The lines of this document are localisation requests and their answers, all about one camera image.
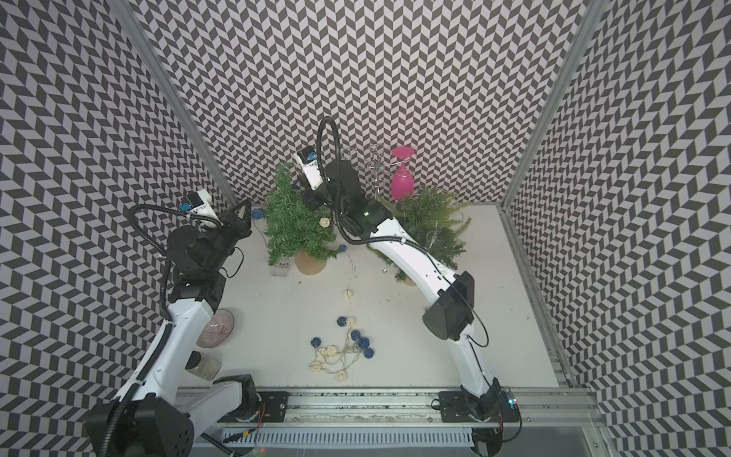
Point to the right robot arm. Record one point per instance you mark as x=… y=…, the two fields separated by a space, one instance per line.
x=332 y=182

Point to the metal front rail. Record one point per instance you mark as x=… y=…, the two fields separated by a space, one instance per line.
x=422 y=408

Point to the blue and white ball garland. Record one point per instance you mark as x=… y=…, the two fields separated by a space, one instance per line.
x=301 y=330

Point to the garland battery box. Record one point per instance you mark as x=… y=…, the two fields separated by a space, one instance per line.
x=281 y=269

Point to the clear glass dish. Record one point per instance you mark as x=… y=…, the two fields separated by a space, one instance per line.
x=218 y=330

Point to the pink plastic wine glass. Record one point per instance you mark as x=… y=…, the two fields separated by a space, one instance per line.
x=402 y=183

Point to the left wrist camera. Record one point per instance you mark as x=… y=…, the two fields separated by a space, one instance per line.
x=198 y=203

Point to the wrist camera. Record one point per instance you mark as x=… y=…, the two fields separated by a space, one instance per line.
x=306 y=160
x=198 y=203

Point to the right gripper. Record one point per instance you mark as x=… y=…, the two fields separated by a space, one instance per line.
x=312 y=202

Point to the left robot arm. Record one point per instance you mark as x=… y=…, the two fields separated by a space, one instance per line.
x=142 y=419

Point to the chrome wire glass rack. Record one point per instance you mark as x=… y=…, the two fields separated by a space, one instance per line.
x=370 y=161

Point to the dark green small christmas tree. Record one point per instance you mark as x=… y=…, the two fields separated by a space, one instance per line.
x=294 y=231

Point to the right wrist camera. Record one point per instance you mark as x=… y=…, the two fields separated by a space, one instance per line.
x=306 y=160

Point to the light green christmas tree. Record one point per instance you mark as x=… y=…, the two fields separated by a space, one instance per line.
x=413 y=213

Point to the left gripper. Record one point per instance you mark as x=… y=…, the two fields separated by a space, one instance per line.
x=234 y=224

